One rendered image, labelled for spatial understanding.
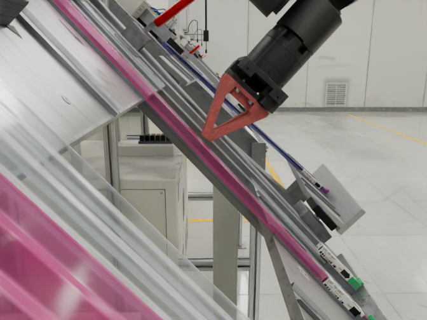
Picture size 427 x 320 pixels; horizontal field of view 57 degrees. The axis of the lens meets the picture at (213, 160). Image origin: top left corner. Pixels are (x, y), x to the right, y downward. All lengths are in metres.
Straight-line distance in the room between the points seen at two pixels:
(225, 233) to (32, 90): 0.79
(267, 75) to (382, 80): 8.28
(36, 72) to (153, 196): 1.23
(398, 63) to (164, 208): 7.74
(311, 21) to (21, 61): 0.33
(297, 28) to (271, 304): 1.49
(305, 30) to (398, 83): 8.41
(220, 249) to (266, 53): 0.60
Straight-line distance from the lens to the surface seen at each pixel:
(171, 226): 1.46
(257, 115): 0.46
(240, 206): 0.60
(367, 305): 0.56
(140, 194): 1.43
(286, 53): 0.46
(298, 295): 0.32
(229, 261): 0.97
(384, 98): 8.77
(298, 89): 8.20
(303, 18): 0.47
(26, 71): 0.21
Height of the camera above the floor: 1.03
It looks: 14 degrees down
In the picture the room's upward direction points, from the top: straight up
